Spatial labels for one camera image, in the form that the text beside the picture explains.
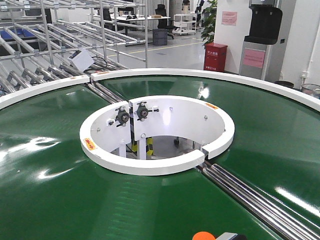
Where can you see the white control box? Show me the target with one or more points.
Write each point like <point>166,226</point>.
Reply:
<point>81,59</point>

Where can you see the green conveyor belt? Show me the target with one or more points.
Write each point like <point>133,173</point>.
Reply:
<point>50,190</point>

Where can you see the white office desk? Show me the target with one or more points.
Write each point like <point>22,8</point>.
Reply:
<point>123,21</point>

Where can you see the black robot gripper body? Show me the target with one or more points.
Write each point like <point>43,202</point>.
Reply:
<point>231,236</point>

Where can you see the wire waste basket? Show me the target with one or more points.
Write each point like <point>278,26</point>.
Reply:
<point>311,89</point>

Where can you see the roller rack conveyor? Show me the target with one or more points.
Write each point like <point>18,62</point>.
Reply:
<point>38,36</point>

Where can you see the grey trash bin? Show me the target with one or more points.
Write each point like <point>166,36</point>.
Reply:
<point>160,37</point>

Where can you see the grey water dispenser machine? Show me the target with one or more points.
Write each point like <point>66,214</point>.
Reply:
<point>266,17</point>

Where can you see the potted green plant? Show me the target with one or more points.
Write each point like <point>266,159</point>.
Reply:
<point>209,22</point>

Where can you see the orange cylindrical capacitor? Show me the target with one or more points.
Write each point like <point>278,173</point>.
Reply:
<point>203,235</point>

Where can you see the red fire extinguisher cabinet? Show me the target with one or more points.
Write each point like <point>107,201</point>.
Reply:
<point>215,57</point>

